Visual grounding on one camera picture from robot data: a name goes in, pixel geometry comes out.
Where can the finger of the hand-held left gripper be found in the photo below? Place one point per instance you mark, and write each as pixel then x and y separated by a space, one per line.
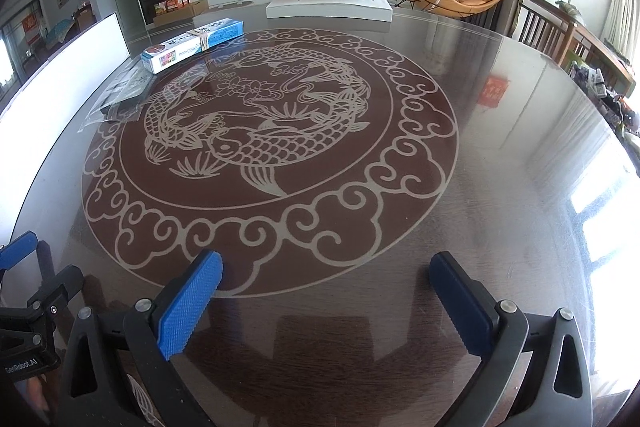
pixel 17 252
pixel 67 287

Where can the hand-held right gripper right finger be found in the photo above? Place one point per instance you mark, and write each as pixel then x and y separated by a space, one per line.
pixel 467 307

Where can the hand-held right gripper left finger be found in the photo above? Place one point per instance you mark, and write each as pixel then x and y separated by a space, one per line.
pixel 190 307

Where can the white storage box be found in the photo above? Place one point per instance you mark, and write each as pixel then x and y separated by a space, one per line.
pixel 60 107

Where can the clear plastic bag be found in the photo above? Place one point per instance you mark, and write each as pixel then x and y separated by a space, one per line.
pixel 125 92

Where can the dining table with blue cloth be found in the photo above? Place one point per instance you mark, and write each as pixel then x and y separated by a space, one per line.
pixel 61 29

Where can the red door poster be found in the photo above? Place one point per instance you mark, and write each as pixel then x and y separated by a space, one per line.
pixel 30 24

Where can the wooden dining chair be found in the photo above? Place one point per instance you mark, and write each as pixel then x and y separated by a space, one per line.
pixel 84 17

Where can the cluttered small items pile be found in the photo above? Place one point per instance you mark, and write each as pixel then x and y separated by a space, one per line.
pixel 610 97

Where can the blue white carton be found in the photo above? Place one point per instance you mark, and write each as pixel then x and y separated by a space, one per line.
pixel 190 44

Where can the orange snack boxes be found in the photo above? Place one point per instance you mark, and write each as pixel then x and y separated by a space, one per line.
pixel 172 3

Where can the wooden armchair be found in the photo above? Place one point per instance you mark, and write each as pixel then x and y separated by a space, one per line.
pixel 545 24

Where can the brown cardboard box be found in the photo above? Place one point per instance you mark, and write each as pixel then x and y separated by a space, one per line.
pixel 192 9

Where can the white curtain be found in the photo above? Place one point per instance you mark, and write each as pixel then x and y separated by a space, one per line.
pixel 622 7

